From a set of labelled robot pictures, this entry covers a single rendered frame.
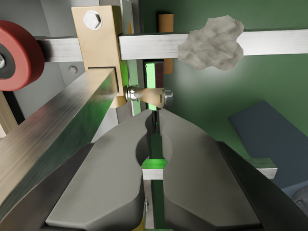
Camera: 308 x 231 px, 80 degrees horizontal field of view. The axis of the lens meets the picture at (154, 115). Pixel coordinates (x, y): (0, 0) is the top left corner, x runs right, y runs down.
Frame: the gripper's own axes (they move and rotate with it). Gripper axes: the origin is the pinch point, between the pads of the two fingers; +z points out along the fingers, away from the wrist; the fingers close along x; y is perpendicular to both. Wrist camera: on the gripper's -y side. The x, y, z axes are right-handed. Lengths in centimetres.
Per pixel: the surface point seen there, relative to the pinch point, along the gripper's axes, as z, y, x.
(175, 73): 101, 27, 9
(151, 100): 3.3, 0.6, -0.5
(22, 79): 10.5, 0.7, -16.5
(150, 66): 30.9, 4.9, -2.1
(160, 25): 94, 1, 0
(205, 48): 13.5, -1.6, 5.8
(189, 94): 101, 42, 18
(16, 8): 30.0, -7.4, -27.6
